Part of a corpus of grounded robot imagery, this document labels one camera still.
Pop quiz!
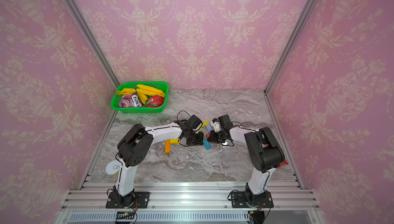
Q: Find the light blue block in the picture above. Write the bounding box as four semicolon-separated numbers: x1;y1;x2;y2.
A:
206;124;212;133

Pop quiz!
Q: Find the teal block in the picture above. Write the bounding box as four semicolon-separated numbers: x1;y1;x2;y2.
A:
203;136;211;150

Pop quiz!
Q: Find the yellow block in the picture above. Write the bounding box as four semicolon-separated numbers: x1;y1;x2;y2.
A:
170;139;179;145
202;121;210;127

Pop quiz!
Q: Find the orange block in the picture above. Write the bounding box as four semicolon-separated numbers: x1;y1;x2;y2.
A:
165;140;171;153

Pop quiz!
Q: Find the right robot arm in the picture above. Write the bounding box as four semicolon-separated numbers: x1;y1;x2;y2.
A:
206;126;285;210

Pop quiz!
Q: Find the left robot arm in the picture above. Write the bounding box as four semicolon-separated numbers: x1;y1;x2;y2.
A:
106;122;204;210

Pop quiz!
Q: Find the red dragon fruit toy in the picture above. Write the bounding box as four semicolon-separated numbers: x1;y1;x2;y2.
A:
145;95;165;108

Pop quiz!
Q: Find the green plastic basket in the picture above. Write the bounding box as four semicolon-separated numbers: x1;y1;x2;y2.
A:
110;81;169;113

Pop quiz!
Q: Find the yellow banana bunch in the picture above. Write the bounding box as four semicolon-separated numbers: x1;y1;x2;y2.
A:
116;84;166;104

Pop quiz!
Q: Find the red snack bag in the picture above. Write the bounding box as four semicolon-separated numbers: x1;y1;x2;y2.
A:
280;160;288;166

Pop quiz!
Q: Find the purple snack packet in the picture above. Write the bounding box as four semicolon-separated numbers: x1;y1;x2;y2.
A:
119;92;143;108

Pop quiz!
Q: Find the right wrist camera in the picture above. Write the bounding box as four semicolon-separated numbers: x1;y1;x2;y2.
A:
210;115;234;132

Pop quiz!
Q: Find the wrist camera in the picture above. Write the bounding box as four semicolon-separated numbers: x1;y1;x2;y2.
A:
185;115;203;131
210;115;234;132

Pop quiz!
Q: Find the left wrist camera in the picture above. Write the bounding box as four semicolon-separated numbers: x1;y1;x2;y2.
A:
185;115;203;131

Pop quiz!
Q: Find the aluminium mounting rail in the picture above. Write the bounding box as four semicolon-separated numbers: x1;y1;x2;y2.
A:
56;180;324;224

